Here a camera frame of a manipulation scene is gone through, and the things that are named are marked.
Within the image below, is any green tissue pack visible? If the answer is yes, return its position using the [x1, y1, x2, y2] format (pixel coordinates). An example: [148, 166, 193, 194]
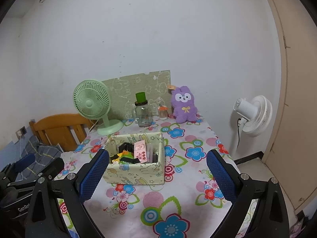
[110, 151, 140, 164]

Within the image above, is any pink tissue pack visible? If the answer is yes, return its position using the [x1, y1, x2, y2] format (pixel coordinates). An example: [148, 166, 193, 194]
[134, 140, 148, 163]

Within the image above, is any grey plaid bedding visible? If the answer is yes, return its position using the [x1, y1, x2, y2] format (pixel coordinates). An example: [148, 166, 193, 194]
[1, 136, 64, 180]

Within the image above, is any beige wooden door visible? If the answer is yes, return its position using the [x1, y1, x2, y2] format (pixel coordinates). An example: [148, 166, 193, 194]
[263, 0, 316, 213]

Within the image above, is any black plastic bag item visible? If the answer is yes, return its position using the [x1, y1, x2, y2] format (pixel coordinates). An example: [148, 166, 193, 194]
[118, 142, 134, 154]

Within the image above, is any green desk fan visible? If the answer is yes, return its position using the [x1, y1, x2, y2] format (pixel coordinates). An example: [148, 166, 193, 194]
[73, 80, 123, 135]

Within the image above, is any yellow cartoon storage box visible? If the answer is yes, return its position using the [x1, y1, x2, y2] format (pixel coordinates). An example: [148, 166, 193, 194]
[103, 132, 165, 185]

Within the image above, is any glass mason jar mug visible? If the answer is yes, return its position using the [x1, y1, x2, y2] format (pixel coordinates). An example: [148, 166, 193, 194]
[132, 92, 152, 127]

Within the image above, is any white standing fan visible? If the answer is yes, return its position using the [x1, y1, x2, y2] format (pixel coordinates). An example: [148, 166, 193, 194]
[230, 95, 276, 160]

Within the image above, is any toothpick jar orange lid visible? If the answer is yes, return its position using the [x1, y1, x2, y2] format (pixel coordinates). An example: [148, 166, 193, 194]
[158, 105, 168, 120]

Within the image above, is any cartoon printed cardboard board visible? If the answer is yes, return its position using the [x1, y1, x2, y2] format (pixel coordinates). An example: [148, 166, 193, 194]
[103, 70, 171, 120]

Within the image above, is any purple plush bunny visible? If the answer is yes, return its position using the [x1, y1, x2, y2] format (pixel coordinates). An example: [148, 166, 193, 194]
[171, 86, 198, 124]

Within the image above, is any wall power socket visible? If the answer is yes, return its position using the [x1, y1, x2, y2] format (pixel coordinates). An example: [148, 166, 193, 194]
[16, 126, 27, 140]

